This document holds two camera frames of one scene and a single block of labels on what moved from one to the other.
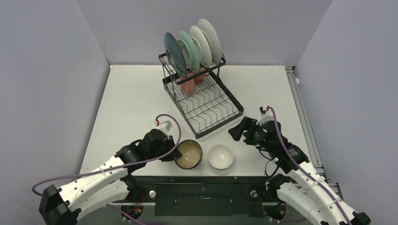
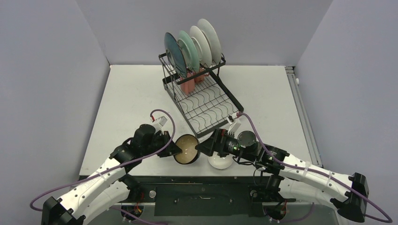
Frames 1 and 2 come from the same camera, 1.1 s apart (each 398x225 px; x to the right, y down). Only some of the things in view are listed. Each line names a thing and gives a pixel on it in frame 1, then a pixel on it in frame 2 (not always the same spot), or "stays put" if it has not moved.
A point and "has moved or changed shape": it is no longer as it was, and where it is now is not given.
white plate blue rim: [205, 55] stays put
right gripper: [247, 131] → [213, 142]
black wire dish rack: [204, 100] stays put
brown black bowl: [191, 153] has moved or changed shape
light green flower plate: [189, 52] stays put
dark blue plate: [175, 55] stays put
